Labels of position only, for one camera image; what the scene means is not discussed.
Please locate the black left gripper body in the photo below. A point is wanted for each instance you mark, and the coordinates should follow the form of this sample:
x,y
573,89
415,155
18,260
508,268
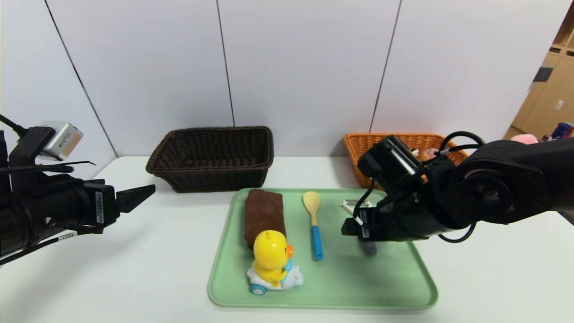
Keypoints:
x,y
102,207

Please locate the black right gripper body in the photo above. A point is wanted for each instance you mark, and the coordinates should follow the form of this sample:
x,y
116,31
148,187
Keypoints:
x,y
362,225

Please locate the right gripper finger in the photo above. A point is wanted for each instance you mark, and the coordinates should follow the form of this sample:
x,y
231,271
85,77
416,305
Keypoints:
x,y
351,227

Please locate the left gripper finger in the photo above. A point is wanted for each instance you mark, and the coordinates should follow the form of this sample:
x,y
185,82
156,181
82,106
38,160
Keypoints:
x,y
130,199

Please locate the yellow duck toy car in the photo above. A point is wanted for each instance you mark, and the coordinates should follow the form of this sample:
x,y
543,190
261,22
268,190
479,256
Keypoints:
x,y
269,251

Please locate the brown towel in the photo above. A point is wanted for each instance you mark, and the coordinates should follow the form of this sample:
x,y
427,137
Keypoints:
x,y
263,211

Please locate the toy cream puff bun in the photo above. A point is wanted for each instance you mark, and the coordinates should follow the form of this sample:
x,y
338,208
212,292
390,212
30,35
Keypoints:
x,y
426,153

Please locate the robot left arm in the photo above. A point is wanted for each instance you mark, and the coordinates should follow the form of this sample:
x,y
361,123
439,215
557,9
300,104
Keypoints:
x,y
36,211

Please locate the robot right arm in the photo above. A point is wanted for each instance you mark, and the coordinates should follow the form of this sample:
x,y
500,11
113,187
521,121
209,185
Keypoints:
x,y
493,188

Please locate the orange wicker basket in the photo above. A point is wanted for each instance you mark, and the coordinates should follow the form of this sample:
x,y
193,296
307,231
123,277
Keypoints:
x,y
358,152

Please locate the dark brown wicker basket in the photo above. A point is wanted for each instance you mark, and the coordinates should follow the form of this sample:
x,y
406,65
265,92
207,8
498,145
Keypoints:
x,y
210,179

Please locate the light green plastic tray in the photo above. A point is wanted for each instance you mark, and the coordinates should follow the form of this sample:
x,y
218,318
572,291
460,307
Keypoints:
x,y
336,278

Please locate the pink round plush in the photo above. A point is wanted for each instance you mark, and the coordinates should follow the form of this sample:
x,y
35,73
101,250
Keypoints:
x,y
523,139

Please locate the light wooden cabinet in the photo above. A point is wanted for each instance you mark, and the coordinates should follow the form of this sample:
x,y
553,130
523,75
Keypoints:
x,y
551,89

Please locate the white wall socket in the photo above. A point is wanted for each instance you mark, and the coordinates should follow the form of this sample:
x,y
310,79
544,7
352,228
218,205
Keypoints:
x,y
558,105

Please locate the dark grey wall box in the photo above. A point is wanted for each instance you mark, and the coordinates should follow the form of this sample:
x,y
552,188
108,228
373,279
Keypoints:
x,y
541,75

